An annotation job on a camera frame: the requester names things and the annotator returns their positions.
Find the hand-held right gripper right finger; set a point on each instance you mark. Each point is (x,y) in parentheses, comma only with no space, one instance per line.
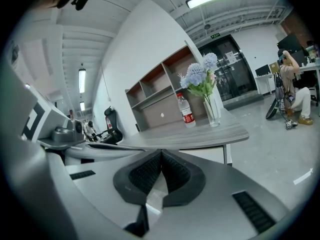
(212,184)

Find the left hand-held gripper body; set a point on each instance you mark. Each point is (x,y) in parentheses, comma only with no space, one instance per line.
(55,119)

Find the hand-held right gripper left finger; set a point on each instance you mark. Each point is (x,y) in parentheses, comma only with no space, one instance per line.
(100,184)

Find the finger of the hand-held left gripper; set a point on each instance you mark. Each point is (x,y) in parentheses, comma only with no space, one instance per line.
(100,156)
(87,145)

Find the wooden drawer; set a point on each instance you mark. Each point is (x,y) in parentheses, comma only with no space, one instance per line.
(207,156)

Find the grey wooden desk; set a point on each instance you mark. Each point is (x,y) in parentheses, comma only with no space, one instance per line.
(175,136)

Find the wooden shelf unit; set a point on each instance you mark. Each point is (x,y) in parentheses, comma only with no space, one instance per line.
(160,101)

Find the black office chair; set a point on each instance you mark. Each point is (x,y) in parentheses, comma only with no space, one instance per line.
(112,131)

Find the clear glass vase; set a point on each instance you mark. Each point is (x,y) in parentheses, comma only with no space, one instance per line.
(212,114)

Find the clear red-capped water bottle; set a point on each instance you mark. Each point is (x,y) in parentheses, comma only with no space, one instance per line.
(186,111)

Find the black round bag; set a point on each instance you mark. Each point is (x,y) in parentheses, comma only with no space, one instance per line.
(272,110)

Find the spare hand-held gripper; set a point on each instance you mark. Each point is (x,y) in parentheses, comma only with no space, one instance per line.
(291,124)

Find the blue artificial flower bouquet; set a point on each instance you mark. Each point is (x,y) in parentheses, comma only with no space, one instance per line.
(197,76)

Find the black double door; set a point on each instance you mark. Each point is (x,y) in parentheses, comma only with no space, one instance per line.
(230,74)

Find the small black monitor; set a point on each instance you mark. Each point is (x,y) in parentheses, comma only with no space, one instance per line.
(262,71)

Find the white paper notice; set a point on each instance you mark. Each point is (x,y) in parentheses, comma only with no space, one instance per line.
(230,57)

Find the green exit sign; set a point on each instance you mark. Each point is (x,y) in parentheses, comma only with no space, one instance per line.
(215,35)

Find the long white office table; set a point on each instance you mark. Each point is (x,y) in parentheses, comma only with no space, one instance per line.
(312,70)

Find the large black monitor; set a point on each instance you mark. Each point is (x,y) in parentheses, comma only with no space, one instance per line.
(291,42)

